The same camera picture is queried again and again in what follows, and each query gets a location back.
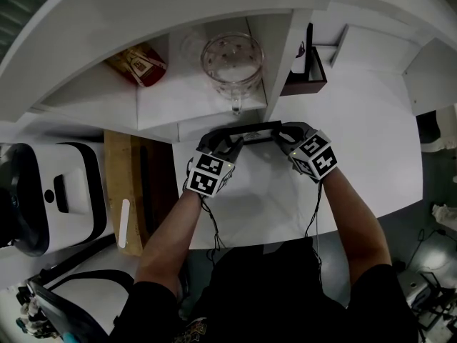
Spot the dark brown wooden box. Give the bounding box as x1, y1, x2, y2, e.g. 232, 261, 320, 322
279, 46, 328, 97

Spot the person's right forearm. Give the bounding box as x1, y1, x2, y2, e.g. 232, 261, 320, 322
321, 169, 393, 289

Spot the white robot with black trim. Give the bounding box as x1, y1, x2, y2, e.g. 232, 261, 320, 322
26, 268, 136, 343
0, 141, 108, 259

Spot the white flat board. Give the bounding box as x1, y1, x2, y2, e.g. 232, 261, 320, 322
312, 23, 351, 68

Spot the white table top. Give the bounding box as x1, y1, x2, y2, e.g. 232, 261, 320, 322
172, 94, 424, 252

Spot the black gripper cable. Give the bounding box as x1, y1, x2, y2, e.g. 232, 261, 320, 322
184, 155, 229, 264
303, 179, 326, 292

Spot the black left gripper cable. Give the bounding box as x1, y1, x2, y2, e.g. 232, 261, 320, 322
184, 155, 229, 264

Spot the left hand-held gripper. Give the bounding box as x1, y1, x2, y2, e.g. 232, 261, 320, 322
184, 127, 246, 199

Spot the person's left forearm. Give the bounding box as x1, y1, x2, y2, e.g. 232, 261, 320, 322
134, 187, 203, 292

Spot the red packet on shelf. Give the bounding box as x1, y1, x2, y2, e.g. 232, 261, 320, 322
104, 43, 168, 89

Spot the black floor cable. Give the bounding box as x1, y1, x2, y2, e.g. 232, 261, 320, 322
416, 227, 447, 264

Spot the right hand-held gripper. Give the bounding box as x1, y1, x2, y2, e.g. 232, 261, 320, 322
276, 121, 339, 184

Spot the small black picture frame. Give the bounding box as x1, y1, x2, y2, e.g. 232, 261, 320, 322
223, 120, 283, 146

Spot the black antler print picture frame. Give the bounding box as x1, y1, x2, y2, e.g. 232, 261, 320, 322
291, 22, 314, 75

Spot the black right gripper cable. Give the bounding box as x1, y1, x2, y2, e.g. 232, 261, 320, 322
303, 179, 326, 292

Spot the brown cardboard box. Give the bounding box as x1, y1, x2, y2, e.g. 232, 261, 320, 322
103, 129, 179, 257

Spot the person's black shirt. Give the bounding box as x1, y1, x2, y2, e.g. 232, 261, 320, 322
110, 239, 418, 343

